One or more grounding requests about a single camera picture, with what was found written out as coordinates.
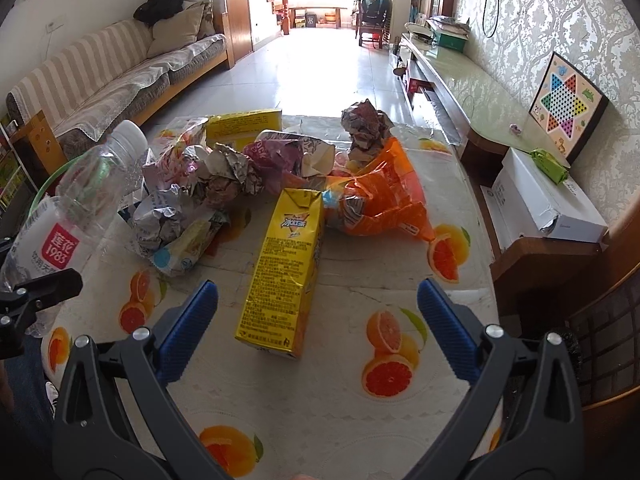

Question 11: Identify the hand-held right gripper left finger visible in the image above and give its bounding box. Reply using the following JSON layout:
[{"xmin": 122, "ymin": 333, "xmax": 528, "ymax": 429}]
[{"xmin": 52, "ymin": 280, "xmax": 236, "ymax": 480}]

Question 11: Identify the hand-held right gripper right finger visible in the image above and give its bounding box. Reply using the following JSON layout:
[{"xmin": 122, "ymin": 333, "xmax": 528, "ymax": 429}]
[{"xmin": 417, "ymin": 277, "xmax": 586, "ymax": 480}]

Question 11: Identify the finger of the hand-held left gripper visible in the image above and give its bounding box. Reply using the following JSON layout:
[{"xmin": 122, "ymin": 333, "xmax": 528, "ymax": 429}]
[{"xmin": 0, "ymin": 268, "xmax": 83, "ymax": 361}]

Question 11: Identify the yellow drink carton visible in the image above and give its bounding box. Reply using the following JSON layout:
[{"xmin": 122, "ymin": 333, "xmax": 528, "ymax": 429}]
[
  {"xmin": 235, "ymin": 187, "xmax": 325, "ymax": 361},
  {"xmin": 205, "ymin": 108, "xmax": 284, "ymax": 153}
]

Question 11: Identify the clear plastic water bottle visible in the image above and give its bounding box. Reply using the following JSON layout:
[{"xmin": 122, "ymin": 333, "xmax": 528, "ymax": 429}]
[{"xmin": 0, "ymin": 120, "xmax": 151, "ymax": 338}]

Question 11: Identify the green rimmed red basin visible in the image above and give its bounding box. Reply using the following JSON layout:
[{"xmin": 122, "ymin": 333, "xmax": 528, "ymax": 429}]
[{"xmin": 30, "ymin": 155, "xmax": 103, "ymax": 221}]

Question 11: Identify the pink snack bag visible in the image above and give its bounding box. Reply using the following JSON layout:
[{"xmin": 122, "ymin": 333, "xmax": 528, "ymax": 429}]
[{"xmin": 255, "ymin": 130, "xmax": 336, "ymax": 196}]

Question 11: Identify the yellow and blue wrapper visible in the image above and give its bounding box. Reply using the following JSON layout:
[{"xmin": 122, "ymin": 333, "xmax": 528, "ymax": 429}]
[{"xmin": 150, "ymin": 210, "xmax": 231, "ymax": 278}]

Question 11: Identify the person's jeans leg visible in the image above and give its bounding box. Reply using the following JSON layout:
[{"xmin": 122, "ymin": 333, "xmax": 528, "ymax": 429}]
[{"xmin": 0, "ymin": 337, "xmax": 57, "ymax": 466}]

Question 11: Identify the fruit print tablecloth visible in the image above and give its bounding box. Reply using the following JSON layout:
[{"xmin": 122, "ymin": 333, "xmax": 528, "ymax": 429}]
[{"xmin": 40, "ymin": 115, "xmax": 503, "ymax": 480}]

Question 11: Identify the crumpled silver paper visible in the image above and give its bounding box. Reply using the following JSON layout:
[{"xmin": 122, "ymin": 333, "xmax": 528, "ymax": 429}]
[{"xmin": 127, "ymin": 185, "xmax": 231, "ymax": 261}]

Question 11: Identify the orange snack bag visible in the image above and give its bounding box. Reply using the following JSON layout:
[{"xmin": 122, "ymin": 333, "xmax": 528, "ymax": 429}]
[{"xmin": 322, "ymin": 137, "xmax": 436, "ymax": 243}]

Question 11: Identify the crumpled grey paper ball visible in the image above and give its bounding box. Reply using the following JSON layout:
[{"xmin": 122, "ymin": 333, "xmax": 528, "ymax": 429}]
[{"xmin": 205, "ymin": 142, "xmax": 266, "ymax": 211}]

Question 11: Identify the white cardboard box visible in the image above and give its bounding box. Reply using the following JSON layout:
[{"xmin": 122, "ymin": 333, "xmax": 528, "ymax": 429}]
[{"xmin": 480, "ymin": 147, "xmax": 610, "ymax": 251}]

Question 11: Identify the wooden lattice chair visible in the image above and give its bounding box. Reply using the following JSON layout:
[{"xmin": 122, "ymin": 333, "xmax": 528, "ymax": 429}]
[{"xmin": 565, "ymin": 260, "xmax": 640, "ymax": 480}]

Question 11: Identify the crumpled pastel wrapper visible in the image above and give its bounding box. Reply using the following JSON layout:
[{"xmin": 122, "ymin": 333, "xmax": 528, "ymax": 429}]
[{"xmin": 142, "ymin": 117, "xmax": 208, "ymax": 196}]

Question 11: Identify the green packet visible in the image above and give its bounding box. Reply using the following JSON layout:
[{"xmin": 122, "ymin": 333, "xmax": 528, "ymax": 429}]
[{"xmin": 530, "ymin": 148, "xmax": 571, "ymax": 184}]

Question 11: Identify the wooden sofa with striped cover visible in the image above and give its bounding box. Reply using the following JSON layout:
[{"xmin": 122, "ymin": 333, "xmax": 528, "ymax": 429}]
[{"xmin": 6, "ymin": 2, "xmax": 236, "ymax": 173}]

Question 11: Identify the crumpled printed paper ball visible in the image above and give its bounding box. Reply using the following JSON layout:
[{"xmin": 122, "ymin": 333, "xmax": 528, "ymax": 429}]
[{"xmin": 341, "ymin": 99, "xmax": 396, "ymax": 163}]

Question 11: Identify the long low television cabinet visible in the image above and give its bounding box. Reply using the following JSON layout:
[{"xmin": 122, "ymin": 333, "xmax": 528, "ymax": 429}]
[{"xmin": 390, "ymin": 30, "xmax": 640, "ymax": 311}]

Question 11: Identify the star checkers board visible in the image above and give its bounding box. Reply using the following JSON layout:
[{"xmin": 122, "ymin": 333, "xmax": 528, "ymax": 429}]
[{"xmin": 528, "ymin": 51, "xmax": 610, "ymax": 165}]

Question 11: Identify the green flat box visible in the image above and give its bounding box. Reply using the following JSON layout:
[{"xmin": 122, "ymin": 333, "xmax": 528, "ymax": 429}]
[{"xmin": 432, "ymin": 27, "xmax": 471, "ymax": 52}]

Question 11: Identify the beige pillow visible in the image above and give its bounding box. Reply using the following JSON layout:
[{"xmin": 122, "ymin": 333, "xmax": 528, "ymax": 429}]
[{"xmin": 146, "ymin": 2, "xmax": 206, "ymax": 58}]

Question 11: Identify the patterned pillow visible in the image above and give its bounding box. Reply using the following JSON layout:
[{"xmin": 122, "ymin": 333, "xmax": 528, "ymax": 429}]
[{"xmin": 197, "ymin": 0, "xmax": 217, "ymax": 41}]

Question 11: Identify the wooden chair with bags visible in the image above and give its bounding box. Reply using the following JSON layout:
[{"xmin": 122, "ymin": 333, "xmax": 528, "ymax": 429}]
[{"xmin": 356, "ymin": 0, "xmax": 394, "ymax": 50}]

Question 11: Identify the low wooden bench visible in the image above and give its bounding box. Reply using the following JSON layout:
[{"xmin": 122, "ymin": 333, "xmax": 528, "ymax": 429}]
[{"xmin": 289, "ymin": 6, "xmax": 347, "ymax": 29}]

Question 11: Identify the white wire bookshelf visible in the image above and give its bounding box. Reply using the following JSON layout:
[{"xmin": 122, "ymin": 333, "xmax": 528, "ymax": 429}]
[{"xmin": 0, "ymin": 115, "xmax": 32, "ymax": 211}]

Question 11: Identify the black wall cable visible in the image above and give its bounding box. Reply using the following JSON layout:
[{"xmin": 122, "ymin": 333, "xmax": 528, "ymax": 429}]
[{"xmin": 481, "ymin": 0, "xmax": 502, "ymax": 38}]

